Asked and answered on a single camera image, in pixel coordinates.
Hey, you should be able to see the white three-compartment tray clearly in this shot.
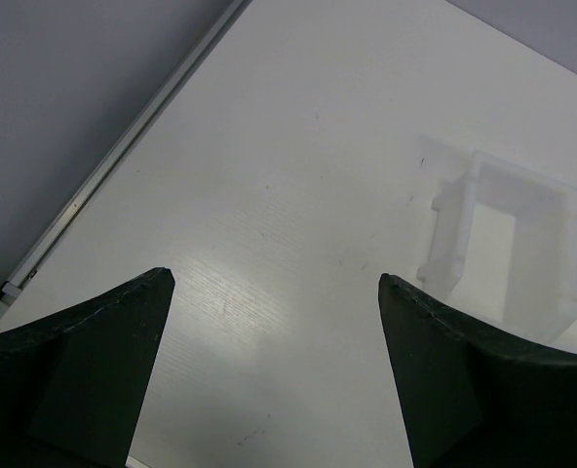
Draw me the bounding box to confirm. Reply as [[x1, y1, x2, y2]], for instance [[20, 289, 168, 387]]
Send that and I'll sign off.
[[416, 136, 577, 351]]

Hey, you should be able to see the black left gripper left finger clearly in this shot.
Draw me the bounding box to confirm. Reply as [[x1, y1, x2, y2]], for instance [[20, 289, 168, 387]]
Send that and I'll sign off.
[[0, 267, 174, 467]]

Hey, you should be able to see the aluminium table edge rail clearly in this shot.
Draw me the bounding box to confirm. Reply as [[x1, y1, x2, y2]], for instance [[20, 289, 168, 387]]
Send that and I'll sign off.
[[0, 1, 250, 320]]

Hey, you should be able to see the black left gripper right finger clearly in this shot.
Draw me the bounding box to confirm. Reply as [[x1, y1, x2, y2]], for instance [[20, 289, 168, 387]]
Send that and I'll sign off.
[[378, 274, 577, 467]]

